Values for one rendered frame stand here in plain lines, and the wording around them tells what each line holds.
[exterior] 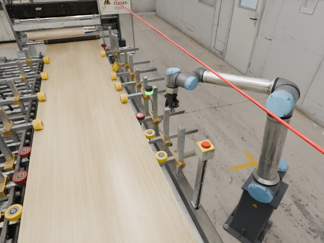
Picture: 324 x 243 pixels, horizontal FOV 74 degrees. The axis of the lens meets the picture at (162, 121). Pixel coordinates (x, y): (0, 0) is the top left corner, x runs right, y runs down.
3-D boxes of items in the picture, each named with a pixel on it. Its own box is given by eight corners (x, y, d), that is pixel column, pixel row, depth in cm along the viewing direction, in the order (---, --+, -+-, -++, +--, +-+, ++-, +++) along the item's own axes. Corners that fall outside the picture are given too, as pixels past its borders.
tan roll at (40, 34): (116, 31, 360) (115, 23, 353) (118, 33, 351) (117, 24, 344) (21, 40, 320) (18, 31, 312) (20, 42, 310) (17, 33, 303)
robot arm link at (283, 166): (284, 176, 154) (292, 159, 143) (276, 192, 144) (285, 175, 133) (262, 166, 162) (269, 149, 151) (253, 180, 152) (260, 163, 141)
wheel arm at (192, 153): (211, 148, 161) (212, 143, 159) (214, 151, 159) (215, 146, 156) (157, 163, 149) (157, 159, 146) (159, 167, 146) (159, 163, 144)
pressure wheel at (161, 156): (157, 160, 153) (157, 148, 146) (168, 163, 151) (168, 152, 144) (154, 168, 147) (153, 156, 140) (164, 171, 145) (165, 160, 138)
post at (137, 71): (141, 109, 236) (138, 67, 207) (142, 110, 233) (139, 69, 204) (138, 109, 235) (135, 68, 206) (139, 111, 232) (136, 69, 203)
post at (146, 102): (148, 119, 215) (146, 75, 186) (149, 121, 213) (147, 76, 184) (144, 120, 214) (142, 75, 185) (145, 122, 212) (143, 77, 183)
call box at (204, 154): (206, 150, 113) (208, 139, 108) (213, 159, 107) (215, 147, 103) (194, 153, 111) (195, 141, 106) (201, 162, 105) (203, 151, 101)
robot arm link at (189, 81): (200, 74, 138) (185, 69, 145) (190, 80, 131) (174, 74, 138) (199, 87, 144) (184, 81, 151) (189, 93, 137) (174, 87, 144)
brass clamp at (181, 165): (178, 154, 156) (178, 149, 153) (186, 168, 146) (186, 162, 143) (169, 156, 154) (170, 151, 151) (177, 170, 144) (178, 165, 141)
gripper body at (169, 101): (169, 110, 156) (169, 95, 148) (165, 104, 162) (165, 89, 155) (179, 108, 158) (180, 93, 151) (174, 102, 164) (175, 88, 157)
